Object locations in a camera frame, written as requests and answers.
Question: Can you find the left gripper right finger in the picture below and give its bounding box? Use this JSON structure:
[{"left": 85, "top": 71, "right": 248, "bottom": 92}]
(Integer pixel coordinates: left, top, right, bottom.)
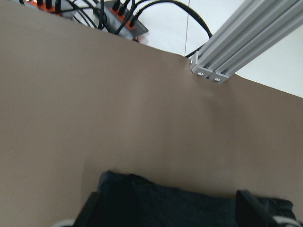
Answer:
[{"left": 236, "top": 190, "right": 279, "bottom": 227}]

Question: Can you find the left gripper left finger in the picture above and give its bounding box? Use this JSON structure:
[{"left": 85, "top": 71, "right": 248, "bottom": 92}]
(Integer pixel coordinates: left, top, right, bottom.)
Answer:
[{"left": 73, "top": 192, "right": 102, "bottom": 227}]

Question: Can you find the black printed t-shirt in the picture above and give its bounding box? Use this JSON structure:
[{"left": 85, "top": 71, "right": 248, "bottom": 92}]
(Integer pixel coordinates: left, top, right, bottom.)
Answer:
[{"left": 96, "top": 171, "right": 301, "bottom": 227}]

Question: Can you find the grey orange usb hub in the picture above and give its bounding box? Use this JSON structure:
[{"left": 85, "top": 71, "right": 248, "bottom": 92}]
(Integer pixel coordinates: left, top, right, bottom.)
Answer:
[{"left": 93, "top": 0, "right": 149, "bottom": 40}]

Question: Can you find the aluminium cage frame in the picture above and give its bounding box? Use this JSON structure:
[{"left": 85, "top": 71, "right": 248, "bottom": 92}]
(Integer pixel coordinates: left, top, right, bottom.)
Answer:
[{"left": 189, "top": 0, "right": 303, "bottom": 84}]

